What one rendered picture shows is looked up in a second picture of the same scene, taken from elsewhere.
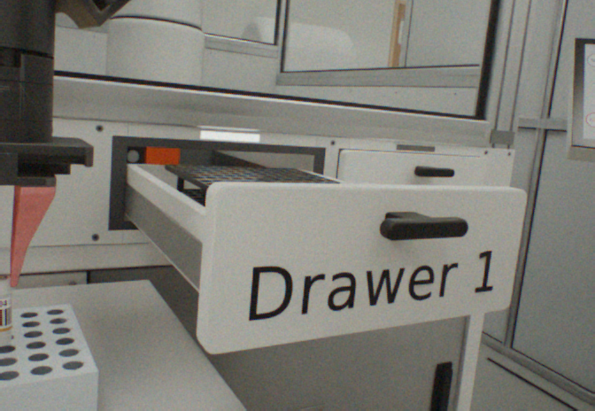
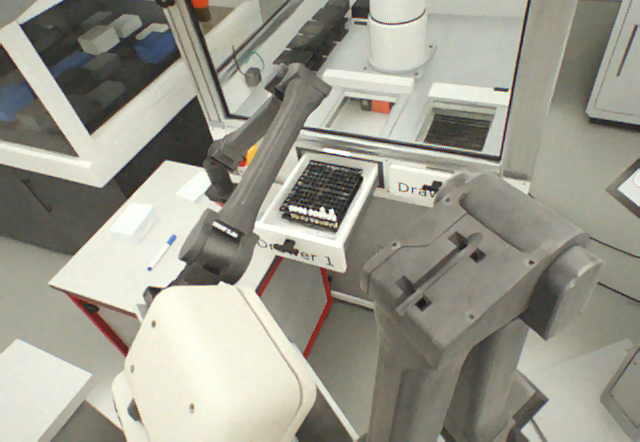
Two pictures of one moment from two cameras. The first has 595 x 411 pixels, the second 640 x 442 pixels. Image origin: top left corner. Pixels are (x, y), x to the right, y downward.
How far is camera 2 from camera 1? 1.23 m
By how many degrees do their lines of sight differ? 63
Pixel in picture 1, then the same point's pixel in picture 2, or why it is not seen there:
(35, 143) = (225, 195)
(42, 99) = (224, 188)
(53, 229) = (285, 168)
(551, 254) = not seen: outside the picture
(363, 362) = not seen: hidden behind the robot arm
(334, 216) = (272, 235)
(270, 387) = (376, 234)
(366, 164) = (401, 174)
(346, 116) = (391, 151)
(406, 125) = (432, 158)
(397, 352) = not seen: hidden behind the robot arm
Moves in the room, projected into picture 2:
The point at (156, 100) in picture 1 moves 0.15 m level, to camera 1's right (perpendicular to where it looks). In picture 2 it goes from (305, 137) to (335, 160)
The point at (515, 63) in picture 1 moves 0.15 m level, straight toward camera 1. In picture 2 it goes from (526, 135) to (468, 153)
